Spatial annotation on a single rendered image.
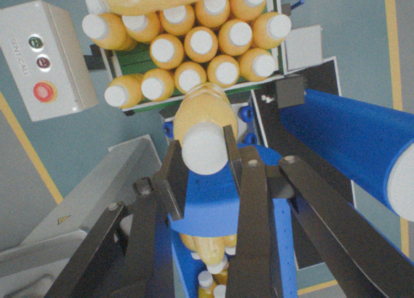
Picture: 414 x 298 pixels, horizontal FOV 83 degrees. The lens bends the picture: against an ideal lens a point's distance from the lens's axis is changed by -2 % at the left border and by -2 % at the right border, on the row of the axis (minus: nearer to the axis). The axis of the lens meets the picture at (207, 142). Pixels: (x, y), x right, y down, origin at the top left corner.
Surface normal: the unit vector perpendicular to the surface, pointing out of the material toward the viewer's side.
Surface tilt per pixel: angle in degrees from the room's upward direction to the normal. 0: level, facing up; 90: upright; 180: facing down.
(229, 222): 2
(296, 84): 0
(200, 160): 3
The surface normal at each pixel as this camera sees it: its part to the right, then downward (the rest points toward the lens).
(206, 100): 0.04, -0.84
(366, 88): 0.04, 0.32
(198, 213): -0.29, 0.36
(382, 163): -0.98, -0.16
